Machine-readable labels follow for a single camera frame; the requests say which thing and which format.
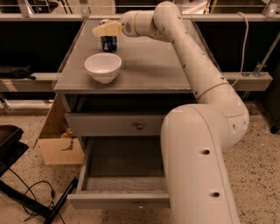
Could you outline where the black floor cable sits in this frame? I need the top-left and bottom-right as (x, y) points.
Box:
(8, 167), (67, 224)

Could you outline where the white cable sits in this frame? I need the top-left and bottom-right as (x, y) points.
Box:
(230, 11), (249, 88)

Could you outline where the black chair base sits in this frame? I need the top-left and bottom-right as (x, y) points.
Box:
(0, 125), (79, 224)

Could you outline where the grey metal rail frame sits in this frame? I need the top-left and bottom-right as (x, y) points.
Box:
(0, 0), (280, 94)

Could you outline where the cardboard box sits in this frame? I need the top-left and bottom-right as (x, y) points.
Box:
(38, 94), (84, 165)

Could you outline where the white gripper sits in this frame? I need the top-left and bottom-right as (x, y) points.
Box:
(92, 10), (138, 37)

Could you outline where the white ceramic bowl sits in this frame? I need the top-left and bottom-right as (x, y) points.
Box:
(84, 52), (122, 83)

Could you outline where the open grey middle drawer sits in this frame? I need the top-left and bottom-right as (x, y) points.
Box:
(67, 136), (170, 209)

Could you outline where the grey upper drawer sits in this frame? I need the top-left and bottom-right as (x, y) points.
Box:
(65, 113), (163, 137)

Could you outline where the blue pepsi can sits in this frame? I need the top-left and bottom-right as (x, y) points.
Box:
(99, 18), (118, 53)

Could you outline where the black object on rail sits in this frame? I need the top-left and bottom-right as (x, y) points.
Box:
(0, 66), (36, 80)

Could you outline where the grey drawer cabinet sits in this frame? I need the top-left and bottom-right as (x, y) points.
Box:
(52, 18), (225, 138)

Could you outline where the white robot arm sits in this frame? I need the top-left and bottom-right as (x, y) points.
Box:
(93, 2), (249, 224)

